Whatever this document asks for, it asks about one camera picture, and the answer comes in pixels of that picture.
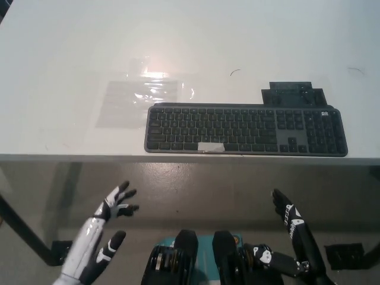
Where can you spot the dark grey flat holder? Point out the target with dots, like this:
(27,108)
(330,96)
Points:
(292,95)

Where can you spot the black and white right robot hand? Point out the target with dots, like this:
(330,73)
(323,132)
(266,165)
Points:
(300,234)

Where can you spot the white tape piece on spacebar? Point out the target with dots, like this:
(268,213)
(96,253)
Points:
(210,146)

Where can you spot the black robot legs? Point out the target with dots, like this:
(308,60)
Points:
(222,255)

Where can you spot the dark grey full-size keyboard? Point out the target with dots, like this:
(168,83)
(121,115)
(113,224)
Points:
(237,130)

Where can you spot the thin curved black thread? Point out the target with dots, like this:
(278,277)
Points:
(234,71)

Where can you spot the clear crinkled plastic film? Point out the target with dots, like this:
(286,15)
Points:
(166,80)

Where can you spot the grey translucent plastic sheet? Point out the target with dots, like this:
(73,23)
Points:
(118,107)

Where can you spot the black metal table leg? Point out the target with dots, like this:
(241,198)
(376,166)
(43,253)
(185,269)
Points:
(373,213)
(26,231)

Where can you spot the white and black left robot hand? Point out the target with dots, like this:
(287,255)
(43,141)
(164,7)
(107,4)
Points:
(89,237)

